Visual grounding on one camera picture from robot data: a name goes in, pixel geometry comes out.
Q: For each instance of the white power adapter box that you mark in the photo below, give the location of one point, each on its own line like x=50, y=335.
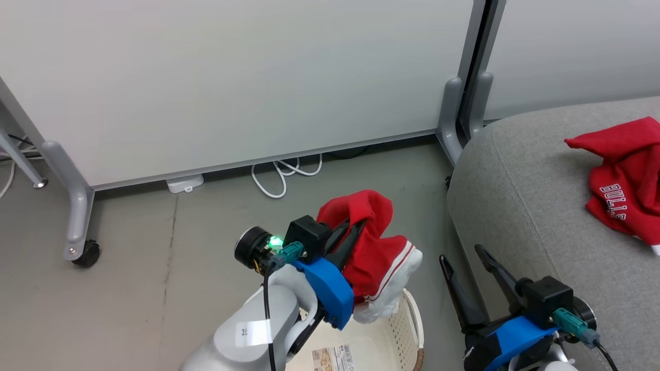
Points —
x=184, y=183

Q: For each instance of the grey fabric sofa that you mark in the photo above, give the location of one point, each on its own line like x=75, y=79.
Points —
x=515, y=206

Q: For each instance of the narrow white partition, grey frame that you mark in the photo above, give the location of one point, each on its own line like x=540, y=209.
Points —
x=567, y=51

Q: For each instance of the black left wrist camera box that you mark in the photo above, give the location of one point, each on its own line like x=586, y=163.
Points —
x=308, y=234

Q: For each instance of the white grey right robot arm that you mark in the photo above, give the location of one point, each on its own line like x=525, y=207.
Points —
x=559, y=367

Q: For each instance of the black caster wheel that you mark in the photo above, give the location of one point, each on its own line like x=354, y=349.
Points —
x=87, y=254

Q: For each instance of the red Bulls garment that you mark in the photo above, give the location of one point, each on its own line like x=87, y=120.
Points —
x=624, y=180

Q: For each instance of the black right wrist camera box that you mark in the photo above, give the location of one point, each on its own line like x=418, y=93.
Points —
x=546, y=301

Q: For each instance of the wide white partition, grey frame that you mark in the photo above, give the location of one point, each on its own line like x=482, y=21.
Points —
x=232, y=77

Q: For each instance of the paper label with barcode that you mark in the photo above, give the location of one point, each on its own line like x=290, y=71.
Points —
x=332, y=358

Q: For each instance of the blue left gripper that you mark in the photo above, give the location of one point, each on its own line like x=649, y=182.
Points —
x=327, y=288

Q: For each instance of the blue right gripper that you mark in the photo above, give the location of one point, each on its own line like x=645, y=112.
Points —
x=510, y=335

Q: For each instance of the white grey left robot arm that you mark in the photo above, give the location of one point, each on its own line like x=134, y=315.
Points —
x=232, y=350

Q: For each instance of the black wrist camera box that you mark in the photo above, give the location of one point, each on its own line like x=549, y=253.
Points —
x=308, y=234
x=546, y=301

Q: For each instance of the grey metal table leg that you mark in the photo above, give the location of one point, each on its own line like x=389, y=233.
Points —
x=20, y=162

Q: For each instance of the beige perforated laundry basket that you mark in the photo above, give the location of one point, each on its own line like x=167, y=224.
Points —
x=402, y=330

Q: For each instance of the red and white shorts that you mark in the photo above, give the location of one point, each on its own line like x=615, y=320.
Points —
x=376, y=257

